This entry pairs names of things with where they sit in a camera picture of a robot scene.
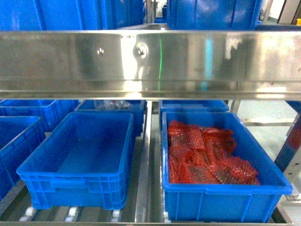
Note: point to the blue bin with clear bags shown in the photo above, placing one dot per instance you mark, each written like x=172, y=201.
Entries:
x=137, y=110

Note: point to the rear right blue bin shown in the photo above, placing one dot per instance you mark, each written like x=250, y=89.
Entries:
x=192, y=106

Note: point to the empty blue bin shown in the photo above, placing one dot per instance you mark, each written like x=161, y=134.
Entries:
x=86, y=161

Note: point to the blue bin with red bags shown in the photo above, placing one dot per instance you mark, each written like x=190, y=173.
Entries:
x=224, y=202

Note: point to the stainless steel shelf rack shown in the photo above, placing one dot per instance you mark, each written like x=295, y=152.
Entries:
x=151, y=62

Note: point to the far left blue bin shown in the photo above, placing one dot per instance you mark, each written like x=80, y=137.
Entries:
x=19, y=137

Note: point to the clear plastic bags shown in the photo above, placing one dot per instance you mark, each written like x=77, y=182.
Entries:
x=112, y=105

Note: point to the red bubble wrap bags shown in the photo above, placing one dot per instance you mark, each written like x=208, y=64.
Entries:
x=204, y=155

